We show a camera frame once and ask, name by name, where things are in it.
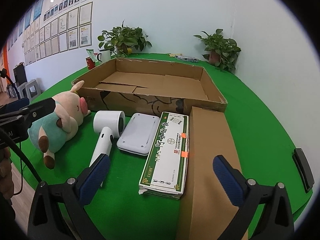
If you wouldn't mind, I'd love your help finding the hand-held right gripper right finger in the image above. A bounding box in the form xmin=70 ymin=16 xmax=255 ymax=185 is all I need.
xmin=212 ymin=155 xmax=295 ymax=240

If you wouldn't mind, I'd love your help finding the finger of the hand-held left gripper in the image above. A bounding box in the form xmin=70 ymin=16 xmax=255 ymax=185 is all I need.
xmin=0 ymin=97 xmax=57 ymax=128

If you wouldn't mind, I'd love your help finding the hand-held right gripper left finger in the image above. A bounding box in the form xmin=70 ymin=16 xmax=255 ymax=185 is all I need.
xmin=27 ymin=152 xmax=112 ymax=240

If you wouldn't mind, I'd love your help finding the pink and teal plush cow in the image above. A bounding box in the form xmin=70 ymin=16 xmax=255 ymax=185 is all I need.
xmin=27 ymin=80 xmax=92 ymax=170

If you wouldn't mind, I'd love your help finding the brown cardboard divider insert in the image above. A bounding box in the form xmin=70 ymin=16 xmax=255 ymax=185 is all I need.
xmin=179 ymin=106 xmax=249 ymax=240

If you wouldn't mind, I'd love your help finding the white hair dryer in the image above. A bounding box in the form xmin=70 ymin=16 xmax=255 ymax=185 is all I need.
xmin=89 ymin=110 xmax=126 ymax=188

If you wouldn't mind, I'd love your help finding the white plastic case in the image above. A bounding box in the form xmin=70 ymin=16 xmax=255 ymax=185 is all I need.
xmin=116 ymin=112 xmax=160 ymax=157

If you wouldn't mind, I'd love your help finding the green and white medicine box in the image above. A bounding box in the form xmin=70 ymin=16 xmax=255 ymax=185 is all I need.
xmin=138 ymin=112 xmax=189 ymax=201

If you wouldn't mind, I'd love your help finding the large shallow cardboard box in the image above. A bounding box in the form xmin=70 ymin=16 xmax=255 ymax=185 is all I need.
xmin=71 ymin=57 xmax=228 ymax=117

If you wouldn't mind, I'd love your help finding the person's left hand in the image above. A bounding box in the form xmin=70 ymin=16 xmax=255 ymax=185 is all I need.
xmin=0 ymin=148 xmax=13 ymax=201

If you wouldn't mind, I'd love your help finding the grey plastic stool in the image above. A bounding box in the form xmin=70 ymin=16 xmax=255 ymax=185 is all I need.
xmin=25 ymin=79 xmax=40 ymax=99
xmin=17 ymin=82 xmax=27 ymax=98

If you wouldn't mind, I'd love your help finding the blue chair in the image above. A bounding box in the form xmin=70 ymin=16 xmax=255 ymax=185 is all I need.
xmin=5 ymin=97 xmax=30 ymax=114

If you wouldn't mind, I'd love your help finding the green tablecloth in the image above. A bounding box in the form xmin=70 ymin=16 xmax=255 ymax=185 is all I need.
xmin=12 ymin=52 xmax=313 ymax=240

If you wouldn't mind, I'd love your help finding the red cup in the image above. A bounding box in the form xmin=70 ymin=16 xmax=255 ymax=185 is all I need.
xmin=86 ymin=56 xmax=97 ymax=70

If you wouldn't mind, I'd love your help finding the green packet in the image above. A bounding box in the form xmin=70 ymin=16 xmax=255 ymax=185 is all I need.
xmin=86 ymin=49 xmax=98 ymax=62

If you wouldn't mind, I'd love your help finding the wide potted pothos plant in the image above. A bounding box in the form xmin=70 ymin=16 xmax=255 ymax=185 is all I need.
xmin=97 ymin=20 xmax=152 ymax=58

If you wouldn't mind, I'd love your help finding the patterned tissue pack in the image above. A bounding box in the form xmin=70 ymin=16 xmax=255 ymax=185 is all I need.
xmin=177 ymin=54 xmax=199 ymax=63

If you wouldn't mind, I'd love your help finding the small potted pothos plant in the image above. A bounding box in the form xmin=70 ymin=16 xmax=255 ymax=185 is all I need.
xmin=193 ymin=29 xmax=242 ymax=74

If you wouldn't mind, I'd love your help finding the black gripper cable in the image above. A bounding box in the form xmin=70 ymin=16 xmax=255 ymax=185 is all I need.
xmin=0 ymin=129 xmax=43 ymax=196

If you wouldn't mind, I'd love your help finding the wall of framed certificates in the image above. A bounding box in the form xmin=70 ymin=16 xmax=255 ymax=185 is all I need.
xmin=21 ymin=1 xmax=93 ymax=65

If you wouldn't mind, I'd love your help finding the white mug with black handle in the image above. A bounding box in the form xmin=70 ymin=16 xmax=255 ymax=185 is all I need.
xmin=97 ymin=49 xmax=111 ymax=63

